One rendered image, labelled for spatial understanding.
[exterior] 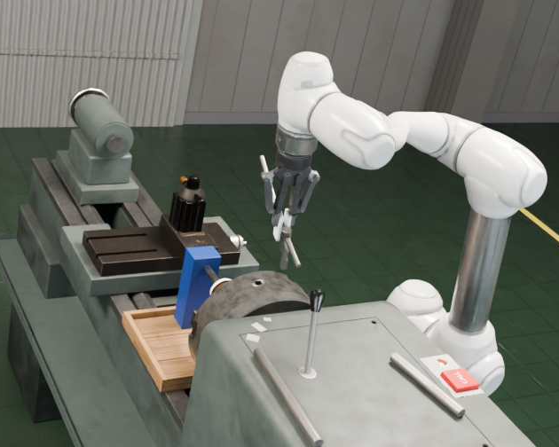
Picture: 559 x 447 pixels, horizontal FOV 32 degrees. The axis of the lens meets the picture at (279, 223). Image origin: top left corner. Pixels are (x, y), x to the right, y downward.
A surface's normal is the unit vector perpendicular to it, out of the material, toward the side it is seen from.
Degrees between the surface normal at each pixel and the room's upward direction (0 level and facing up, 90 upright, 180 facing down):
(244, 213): 0
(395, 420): 0
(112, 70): 90
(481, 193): 106
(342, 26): 90
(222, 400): 90
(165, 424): 90
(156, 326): 0
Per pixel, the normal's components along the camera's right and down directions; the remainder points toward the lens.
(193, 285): 0.44, 0.50
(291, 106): -0.72, 0.31
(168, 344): 0.19, -0.86
